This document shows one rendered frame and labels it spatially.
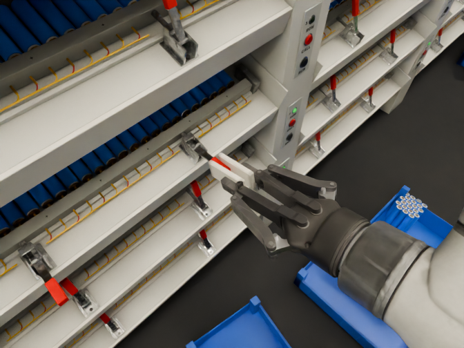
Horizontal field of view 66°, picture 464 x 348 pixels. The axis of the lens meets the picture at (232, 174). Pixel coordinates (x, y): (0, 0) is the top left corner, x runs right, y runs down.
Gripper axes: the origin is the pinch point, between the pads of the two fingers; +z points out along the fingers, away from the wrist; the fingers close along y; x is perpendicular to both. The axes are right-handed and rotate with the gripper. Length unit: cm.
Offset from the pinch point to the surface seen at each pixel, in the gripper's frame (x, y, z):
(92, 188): 3.3, -15.9, 11.0
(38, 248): 0.6, -25.7, 10.4
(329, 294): -56, 18, -5
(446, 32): -36, 128, 20
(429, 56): -38, 110, 17
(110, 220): -1.0, -16.6, 8.3
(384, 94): -37, 80, 18
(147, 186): -0.5, -9.3, 9.1
